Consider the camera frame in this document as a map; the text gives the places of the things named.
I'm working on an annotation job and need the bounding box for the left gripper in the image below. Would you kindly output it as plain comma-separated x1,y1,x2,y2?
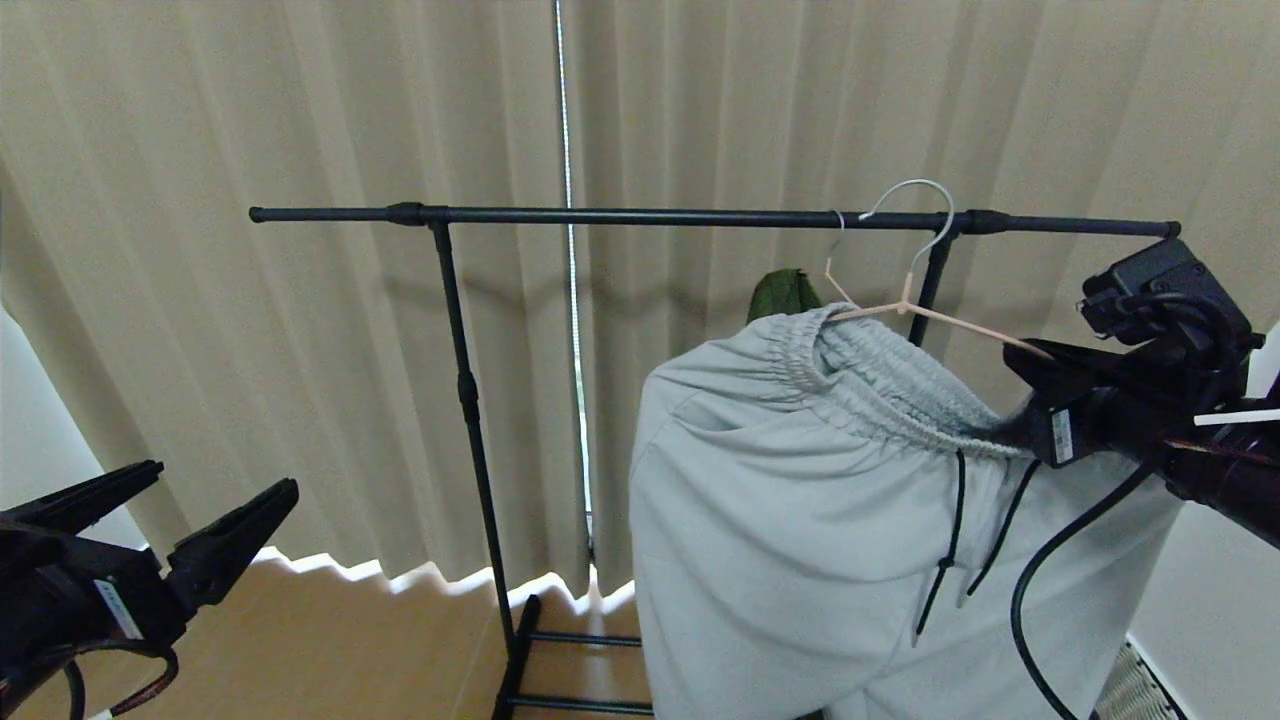
0,460,301,693

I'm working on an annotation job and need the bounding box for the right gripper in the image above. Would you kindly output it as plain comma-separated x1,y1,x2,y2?
1028,370,1201,471

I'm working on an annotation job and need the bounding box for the pale blue shirt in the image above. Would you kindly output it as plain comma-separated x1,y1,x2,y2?
628,303,1186,720

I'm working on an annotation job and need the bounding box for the green garment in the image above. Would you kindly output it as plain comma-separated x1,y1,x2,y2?
747,268,823,326

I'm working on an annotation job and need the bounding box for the white laundry basket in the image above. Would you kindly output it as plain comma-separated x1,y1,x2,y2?
1095,640,1191,720

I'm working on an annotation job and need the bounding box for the black clothes rack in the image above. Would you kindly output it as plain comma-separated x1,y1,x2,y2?
248,203,1183,720

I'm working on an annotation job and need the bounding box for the white curtain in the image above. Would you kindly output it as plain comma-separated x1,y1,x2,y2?
0,0,1280,601

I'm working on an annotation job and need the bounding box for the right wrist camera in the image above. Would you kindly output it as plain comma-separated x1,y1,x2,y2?
1078,238,1263,351

